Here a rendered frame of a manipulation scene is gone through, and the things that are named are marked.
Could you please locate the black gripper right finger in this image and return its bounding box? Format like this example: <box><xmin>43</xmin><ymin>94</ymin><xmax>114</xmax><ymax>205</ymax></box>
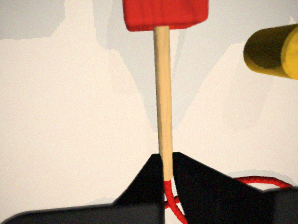
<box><xmin>172</xmin><ymin>152</ymin><xmax>298</xmax><ymax>224</ymax></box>

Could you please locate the red wooden block with hole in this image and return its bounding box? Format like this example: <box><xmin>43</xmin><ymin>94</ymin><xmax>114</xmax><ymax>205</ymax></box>
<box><xmin>122</xmin><ymin>0</ymin><xmax>209</xmax><ymax>32</ymax></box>

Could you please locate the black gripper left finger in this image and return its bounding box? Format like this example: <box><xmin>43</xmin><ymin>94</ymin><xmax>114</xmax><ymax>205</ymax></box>
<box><xmin>0</xmin><ymin>153</ymin><xmax>165</xmax><ymax>224</ymax></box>

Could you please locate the yellow cylinder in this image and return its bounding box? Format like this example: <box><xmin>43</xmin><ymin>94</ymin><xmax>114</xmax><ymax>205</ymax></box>
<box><xmin>243</xmin><ymin>23</ymin><xmax>298</xmax><ymax>80</ymax></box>

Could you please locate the wooden stick with red string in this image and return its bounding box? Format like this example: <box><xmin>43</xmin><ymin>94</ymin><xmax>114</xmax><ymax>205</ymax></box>
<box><xmin>153</xmin><ymin>26</ymin><xmax>293</xmax><ymax>224</ymax></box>

